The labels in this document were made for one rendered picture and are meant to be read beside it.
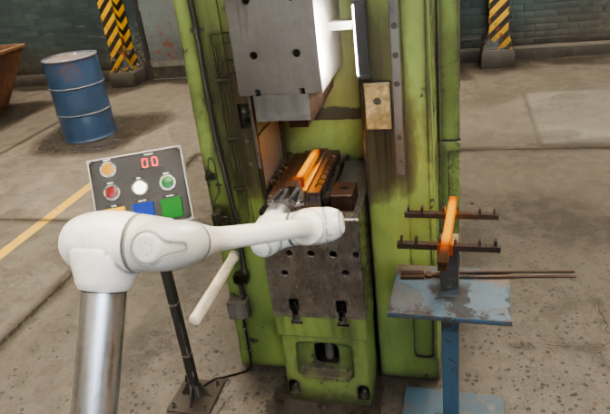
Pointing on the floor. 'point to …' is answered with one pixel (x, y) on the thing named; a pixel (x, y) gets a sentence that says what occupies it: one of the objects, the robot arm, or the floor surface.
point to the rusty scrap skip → (11, 54)
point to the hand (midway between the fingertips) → (294, 186)
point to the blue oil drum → (80, 96)
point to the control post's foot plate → (184, 402)
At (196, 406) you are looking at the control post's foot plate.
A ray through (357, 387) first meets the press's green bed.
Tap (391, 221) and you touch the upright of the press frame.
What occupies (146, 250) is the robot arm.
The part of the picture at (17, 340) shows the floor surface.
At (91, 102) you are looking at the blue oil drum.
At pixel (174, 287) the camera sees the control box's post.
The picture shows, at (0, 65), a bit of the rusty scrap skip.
